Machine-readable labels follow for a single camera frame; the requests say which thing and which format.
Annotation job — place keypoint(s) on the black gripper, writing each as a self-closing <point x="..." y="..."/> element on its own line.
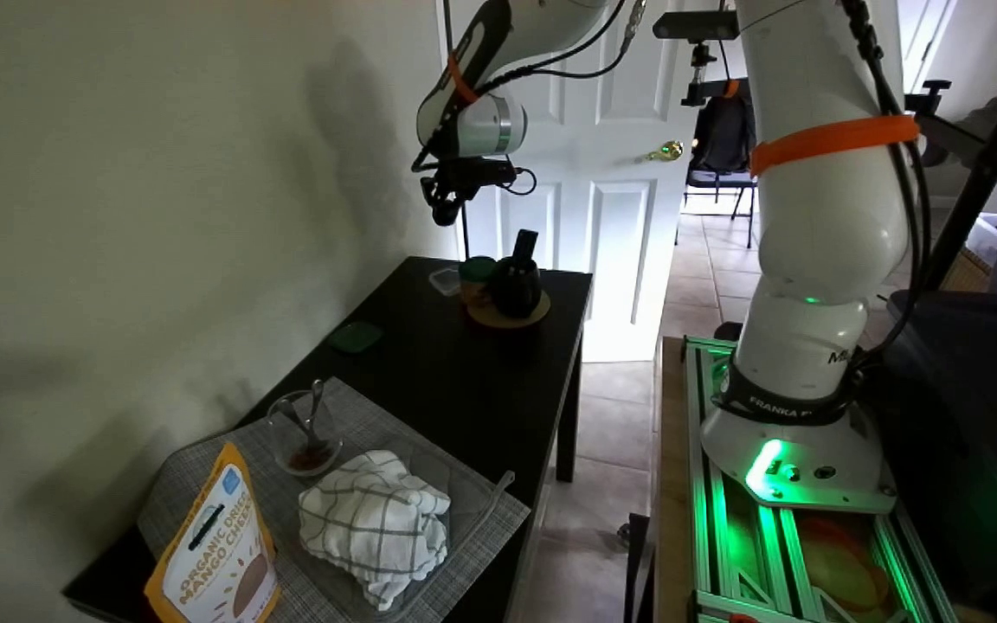
<point x="452" y="175"/>

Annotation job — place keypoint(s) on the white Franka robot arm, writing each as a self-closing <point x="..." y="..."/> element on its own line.
<point x="822" y="219"/>

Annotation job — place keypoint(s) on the green round cup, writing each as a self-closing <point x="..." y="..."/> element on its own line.
<point x="476" y="271"/>

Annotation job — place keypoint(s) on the small clear plastic container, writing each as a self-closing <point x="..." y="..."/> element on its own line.
<point x="443" y="281"/>

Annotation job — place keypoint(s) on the flat green object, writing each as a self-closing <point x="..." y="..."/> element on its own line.
<point x="355" y="337"/>

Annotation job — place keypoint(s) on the black side table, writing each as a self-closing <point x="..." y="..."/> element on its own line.
<point x="464" y="383"/>

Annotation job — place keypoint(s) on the white panel door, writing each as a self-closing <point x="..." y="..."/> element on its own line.
<point x="625" y="255"/>

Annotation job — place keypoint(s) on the metal utensil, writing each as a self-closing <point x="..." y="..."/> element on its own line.
<point x="317" y="408"/>

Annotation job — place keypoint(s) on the grey grid cutting mat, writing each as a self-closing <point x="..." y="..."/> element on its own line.
<point x="407" y="444"/>

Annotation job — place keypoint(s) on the blue folding chair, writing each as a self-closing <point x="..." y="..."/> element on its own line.
<point x="720" y="181"/>

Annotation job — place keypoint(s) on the black backpack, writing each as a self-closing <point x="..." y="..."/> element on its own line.
<point x="725" y="131"/>

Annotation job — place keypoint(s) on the white checkered cloth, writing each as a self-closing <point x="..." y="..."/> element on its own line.
<point x="376" y="524"/>

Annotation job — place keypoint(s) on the black floor stand leg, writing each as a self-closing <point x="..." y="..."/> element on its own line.
<point x="635" y="573"/>

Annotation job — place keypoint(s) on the orange food packet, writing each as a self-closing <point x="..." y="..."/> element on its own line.
<point x="213" y="555"/>

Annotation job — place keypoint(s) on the black metal rack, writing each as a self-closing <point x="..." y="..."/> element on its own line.
<point x="969" y="383"/>

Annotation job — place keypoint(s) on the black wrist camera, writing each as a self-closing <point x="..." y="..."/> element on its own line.
<point x="495" y="178"/>

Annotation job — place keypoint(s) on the black stereo camera on mount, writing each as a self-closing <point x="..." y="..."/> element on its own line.
<point x="701" y="25"/>

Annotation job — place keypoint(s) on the aluminium rail base frame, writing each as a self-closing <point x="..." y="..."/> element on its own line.
<point x="753" y="555"/>

